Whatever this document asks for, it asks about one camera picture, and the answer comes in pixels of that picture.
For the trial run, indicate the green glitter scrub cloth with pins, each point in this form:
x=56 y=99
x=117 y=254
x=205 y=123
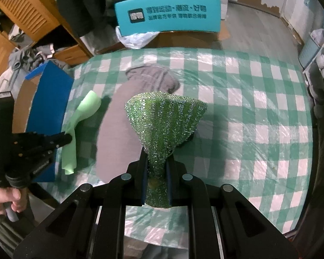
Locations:
x=164 y=118

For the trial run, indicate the teal printed cardboard box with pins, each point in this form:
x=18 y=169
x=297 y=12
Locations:
x=167 y=16

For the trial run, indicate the white bin liner bag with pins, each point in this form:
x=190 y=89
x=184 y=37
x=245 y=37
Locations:
x=318 y=34

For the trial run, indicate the grey cloth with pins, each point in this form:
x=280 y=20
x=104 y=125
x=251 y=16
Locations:
x=116 y=129

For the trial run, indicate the light blue bin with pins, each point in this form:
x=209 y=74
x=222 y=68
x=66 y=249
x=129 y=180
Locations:
x=309 y=51

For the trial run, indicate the blue cardboard box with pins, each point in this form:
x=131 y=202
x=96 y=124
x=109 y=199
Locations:
x=51 y=99

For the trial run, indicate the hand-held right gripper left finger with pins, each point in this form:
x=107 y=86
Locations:
x=144 y=179

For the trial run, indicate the light green cloth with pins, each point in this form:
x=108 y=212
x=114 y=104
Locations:
x=87 y=105

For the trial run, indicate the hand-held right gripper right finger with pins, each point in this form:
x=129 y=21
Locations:
x=169 y=183

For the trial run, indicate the grey clothing pile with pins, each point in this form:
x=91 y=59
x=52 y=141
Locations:
x=24 y=56

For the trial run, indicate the wooden cabinet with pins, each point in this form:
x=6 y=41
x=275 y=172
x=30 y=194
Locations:
x=24 y=8

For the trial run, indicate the white plastic bag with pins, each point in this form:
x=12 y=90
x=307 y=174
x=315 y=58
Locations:
x=135 y=40

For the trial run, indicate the dark jacket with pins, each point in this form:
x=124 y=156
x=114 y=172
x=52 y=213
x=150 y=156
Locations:
x=78 y=8

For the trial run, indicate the person's left hand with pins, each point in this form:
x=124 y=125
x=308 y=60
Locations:
x=2 y=202

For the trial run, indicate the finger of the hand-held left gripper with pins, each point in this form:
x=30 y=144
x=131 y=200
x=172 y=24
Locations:
x=47 y=151
x=62 y=139

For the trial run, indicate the green checkered tablecloth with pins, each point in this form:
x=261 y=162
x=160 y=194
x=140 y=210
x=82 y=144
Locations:
x=259 y=113

